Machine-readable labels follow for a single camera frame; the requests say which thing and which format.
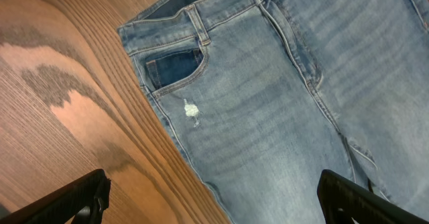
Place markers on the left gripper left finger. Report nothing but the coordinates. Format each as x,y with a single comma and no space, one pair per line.
81,201

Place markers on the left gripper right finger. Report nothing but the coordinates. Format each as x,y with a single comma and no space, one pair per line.
343,201

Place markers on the light blue denim jeans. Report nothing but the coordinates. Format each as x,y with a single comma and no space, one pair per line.
260,96

